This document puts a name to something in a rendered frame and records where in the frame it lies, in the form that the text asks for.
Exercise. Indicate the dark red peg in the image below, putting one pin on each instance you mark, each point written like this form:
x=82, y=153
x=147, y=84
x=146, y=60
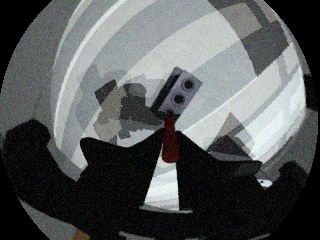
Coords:
x=169, y=150

